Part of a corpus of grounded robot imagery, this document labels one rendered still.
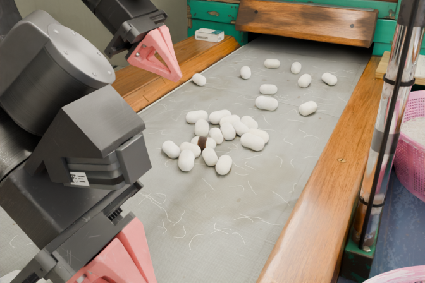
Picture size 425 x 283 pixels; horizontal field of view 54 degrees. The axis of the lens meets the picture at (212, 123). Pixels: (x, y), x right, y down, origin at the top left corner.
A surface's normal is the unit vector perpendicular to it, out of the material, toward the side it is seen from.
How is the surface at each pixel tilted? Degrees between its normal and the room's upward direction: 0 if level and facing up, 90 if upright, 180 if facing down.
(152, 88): 45
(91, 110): 40
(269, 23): 67
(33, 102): 82
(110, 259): 61
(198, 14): 90
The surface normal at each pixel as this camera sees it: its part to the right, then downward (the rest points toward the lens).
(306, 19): -0.42, 0.00
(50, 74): -0.12, 0.25
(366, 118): 0.01, -0.89
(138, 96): 0.64, -0.48
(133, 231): 0.79, -0.25
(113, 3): -0.44, 0.40
